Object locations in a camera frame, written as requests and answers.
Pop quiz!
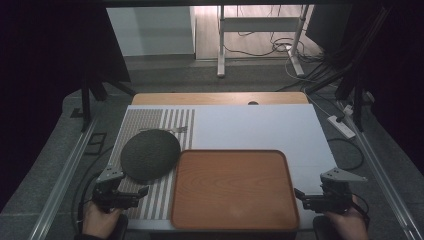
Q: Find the grey striped placemat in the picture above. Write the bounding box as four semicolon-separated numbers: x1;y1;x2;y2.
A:
107;108;197;221

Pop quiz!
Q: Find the dark round placemat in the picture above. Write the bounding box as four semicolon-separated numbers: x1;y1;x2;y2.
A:
120;128;182;183

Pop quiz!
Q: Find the person's right hand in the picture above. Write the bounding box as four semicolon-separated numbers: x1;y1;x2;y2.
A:
324;195;370;240

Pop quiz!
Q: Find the white power strip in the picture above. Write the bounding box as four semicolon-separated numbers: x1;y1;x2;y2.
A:
326;115;357;140

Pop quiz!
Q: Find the white desk frame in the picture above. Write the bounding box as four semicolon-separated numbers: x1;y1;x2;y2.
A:
216;4;312;79

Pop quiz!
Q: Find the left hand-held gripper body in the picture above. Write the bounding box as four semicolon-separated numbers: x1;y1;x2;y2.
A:
91;166;132;213

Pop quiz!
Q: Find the wooden table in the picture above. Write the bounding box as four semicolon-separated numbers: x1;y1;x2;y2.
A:
131;91;310;106

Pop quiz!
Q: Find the aluminium floor rail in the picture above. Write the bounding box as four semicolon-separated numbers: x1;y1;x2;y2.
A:
28;116;101;240
336;99;424;240

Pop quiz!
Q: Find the black floor cable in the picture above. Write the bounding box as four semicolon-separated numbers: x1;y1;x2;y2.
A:
327;137;365;172

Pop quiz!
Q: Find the person's left hand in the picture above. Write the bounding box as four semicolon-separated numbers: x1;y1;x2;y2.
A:
81;201;123;240

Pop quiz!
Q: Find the black stand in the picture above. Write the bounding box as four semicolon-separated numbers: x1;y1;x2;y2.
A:
334;66;378;133
78;59;137;133

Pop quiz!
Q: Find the brown wooden tray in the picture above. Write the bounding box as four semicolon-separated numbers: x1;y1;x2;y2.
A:
170;149;301;232

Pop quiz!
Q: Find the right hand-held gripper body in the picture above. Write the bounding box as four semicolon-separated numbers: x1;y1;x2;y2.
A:
319;167;368;215

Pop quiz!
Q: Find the tangle of floor cables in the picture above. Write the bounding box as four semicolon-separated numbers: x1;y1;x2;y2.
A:
223;4;338;93

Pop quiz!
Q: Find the white table board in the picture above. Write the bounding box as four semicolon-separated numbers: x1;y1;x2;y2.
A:
107;103;338;232

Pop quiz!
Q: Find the dark monitor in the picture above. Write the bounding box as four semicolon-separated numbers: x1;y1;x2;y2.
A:
304;4;355;52

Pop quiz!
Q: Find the white cabinet panel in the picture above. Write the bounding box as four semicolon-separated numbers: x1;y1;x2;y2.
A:
106;5;197;57

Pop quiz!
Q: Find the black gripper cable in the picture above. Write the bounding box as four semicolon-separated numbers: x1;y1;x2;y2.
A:
349;192;371;228
71;146;114;231

